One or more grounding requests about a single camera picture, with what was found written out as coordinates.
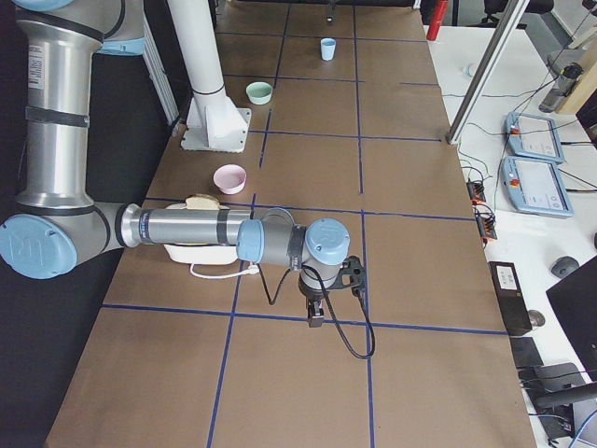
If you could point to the black computer mouse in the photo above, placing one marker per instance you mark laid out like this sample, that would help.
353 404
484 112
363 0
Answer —
564 266

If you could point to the upper teach pendant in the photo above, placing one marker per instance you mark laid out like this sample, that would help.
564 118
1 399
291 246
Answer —
533 137

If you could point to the teach pendant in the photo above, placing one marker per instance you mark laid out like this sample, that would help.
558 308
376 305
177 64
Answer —
533 137
534 186

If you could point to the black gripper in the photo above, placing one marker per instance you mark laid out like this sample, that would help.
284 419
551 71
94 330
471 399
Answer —
312 296

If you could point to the aluminium frame post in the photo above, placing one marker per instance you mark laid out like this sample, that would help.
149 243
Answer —
489 60

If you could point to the grey water bottle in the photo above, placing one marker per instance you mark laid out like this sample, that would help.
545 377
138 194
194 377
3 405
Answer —
563 85

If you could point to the orange black connector board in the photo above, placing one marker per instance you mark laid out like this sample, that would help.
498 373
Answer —
483 213

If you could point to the pink bowl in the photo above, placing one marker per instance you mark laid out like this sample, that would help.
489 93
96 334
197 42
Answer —
230 178

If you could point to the white toaster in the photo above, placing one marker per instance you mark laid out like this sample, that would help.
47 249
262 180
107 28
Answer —
202 254

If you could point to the lower teach pendant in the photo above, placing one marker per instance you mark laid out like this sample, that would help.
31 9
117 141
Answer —
534 186

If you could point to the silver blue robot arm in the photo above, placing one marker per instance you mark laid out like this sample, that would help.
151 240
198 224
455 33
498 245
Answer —
60 226

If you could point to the light blue cup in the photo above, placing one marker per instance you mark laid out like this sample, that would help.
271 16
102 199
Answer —
327 48

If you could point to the black box on desk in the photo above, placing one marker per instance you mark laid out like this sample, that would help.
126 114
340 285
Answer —
509 296

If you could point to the paper cup on desk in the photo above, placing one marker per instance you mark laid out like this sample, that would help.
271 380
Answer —
470 70

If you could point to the red cylinder bottle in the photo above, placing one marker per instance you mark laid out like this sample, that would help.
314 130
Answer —
437 18

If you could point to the white camera pole stand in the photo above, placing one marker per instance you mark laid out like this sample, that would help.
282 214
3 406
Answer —
213 121

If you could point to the green bowl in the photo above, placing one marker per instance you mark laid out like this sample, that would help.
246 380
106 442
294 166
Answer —
259 92

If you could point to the bread slice in toaster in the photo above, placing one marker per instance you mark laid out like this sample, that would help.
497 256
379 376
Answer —
202 202

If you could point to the black monitor corner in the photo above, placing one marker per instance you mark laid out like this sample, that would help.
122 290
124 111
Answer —
573 301

